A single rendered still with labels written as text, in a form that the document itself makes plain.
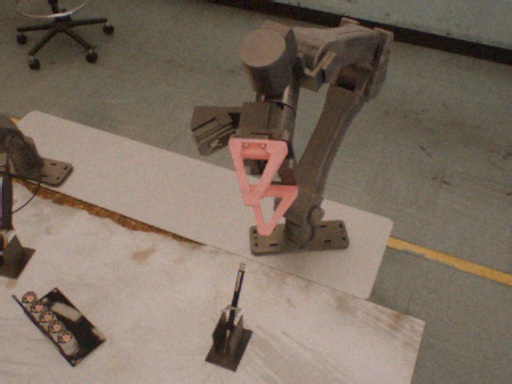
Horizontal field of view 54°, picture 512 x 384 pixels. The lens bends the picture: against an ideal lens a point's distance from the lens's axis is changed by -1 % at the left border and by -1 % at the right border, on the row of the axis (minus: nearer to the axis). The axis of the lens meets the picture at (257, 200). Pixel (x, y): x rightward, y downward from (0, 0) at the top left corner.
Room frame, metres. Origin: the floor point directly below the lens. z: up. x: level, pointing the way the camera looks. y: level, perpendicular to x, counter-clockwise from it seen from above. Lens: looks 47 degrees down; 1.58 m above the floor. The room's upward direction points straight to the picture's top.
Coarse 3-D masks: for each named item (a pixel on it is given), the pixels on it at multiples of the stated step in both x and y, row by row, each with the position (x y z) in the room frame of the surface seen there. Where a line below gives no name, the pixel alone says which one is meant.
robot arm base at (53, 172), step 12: (0, 156) 0.91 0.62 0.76; (12, 156) 0.85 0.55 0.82; (24, 156) 0.85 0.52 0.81; (36, 156) 0.87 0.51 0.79; (0, 168) 0.87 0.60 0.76; (12, 168) 0.86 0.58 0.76; (24, 168) 0.84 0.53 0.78; (36, 168) 0.86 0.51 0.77; (48, 168) 0.86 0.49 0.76; (60, 168) 0.86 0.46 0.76; (72, 168) 0.87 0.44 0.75; (36, 180) 0.83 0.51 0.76; (48, 180) 0.82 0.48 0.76; (60, 180) 0.83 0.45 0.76
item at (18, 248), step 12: (0, 240) 0.62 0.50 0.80; (12, 240) 0.61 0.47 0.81; (0, 252) 0.60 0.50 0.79; (12, 252) 0.59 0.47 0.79; (24, 252) 0.62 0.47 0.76; (0, 264) 0.59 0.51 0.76; (12, 264) 0.58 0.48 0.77; (24, 264) 0.59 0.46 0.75; (0, 276) 0.57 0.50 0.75; (12, 276) 0.56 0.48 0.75
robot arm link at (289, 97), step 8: (296, 80) 0.58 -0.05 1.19; (288, 88) 0.56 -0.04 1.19; (296, 88) 0.57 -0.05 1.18; (256, 96) 0.57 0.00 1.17; (264, 96) 0.55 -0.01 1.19; (272, 96) 0.55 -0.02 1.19; (280, 96) 0.55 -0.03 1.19; (288, 96) 0.55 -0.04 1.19; (296, 96) 0.56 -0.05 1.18; (280, 104) 0.54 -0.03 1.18; (288, 104) 0.54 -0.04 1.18; (296, 104) 0.55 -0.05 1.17
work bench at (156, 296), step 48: (48, 192) 0.80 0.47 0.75; (48, 240) 0.66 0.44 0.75; (96, 240) 0.66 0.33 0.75; (144, 240) 0.66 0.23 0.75; (192, 240) 0.66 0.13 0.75; (0, 288) 0.54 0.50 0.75; (48, 288) 0.54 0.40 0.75; (96, 288) 0.54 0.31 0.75; (144, 288) 0.54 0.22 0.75; (192, 288) 0.54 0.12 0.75; (288, 288) 0.54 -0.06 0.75; (0, 336) 0.44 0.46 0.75; (144, 336) 0.44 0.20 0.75; (192, 336) 0.44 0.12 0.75; (288, 336) 0.44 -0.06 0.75; (336, 336) 0.44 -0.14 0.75; (384, 336) 0.44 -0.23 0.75
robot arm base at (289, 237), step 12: (252, 228) 0.68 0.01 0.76; (276, 228) 0.68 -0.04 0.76; (288, 228) 0.65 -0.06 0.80; (300, 228) 0.63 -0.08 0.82; (312, 228) 0.64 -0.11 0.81; (324, 228) 0.68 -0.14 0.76; (336, 228) 0.68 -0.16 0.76; (252, 240) 0.65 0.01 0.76; (264, 240) 0.65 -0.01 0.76; (276, 240) 0.65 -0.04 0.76; (288, 240) 0.64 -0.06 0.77; (300, 240) 0.63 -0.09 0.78; (312, 240) 0.64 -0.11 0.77; (324, 240) 0.65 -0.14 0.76; (336, 240) 0.65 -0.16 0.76; (348, 240) 0.65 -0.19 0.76; (252, 252) 0.63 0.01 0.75; (264, 252) 0.62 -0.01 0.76; (276, 252) 0.62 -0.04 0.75; (288, 252) 0.63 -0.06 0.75
